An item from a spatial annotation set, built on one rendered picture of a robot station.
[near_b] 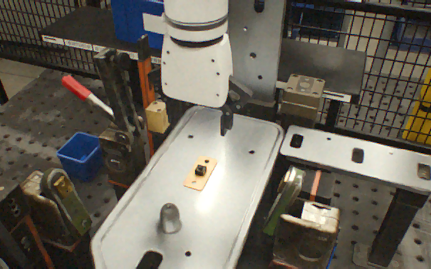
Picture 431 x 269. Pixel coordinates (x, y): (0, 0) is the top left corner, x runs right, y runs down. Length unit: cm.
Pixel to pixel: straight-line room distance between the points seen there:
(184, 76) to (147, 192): 23
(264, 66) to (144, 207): 40
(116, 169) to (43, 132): 64
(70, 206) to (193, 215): 19
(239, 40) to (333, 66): 28
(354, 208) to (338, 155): 35
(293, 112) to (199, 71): 36
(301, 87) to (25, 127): 95
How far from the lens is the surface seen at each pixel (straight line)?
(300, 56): 104
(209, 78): 55
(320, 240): 62
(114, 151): 74
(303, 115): 86
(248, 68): 87
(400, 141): 127
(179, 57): 55
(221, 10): 51
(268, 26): 81
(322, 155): 78
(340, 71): 100
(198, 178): 70
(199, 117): 84
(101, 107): 72
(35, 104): 154
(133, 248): 62
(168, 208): 60
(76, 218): 66
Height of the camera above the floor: 151
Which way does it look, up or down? 40 degrees down
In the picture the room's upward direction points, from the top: straight up
